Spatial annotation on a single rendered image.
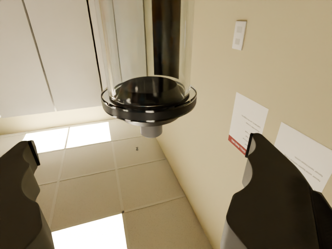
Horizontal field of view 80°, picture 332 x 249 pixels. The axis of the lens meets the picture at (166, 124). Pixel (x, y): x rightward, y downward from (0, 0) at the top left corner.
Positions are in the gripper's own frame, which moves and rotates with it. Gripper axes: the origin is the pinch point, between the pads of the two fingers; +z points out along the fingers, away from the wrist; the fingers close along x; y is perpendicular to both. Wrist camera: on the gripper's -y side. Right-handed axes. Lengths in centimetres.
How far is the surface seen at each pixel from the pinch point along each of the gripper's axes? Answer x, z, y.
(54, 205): -98, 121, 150
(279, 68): 44, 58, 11
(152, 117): 0.3, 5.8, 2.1
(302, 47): 46, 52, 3
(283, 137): 47, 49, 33
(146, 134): -0.5, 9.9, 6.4
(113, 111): -3.5, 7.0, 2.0
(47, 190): -113, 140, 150
